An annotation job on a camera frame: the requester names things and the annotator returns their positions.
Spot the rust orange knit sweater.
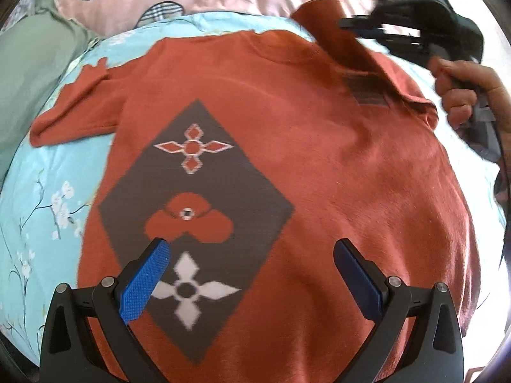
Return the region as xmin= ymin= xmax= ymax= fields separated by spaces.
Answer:
xmin=29 ymin=0 xmax=481 ymax=382

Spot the person's right hand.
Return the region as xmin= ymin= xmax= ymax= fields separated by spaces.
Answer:
xmin=428 ymin=56 xmax=510 ymax=139

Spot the light blue floral bedsheet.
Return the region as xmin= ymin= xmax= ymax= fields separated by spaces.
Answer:
xmin=1 ymin=12 xmax=510 ymax=368

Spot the green pillow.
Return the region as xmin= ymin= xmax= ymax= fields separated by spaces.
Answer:
xmin=1 ymin=0 xmax=97 ymax=178

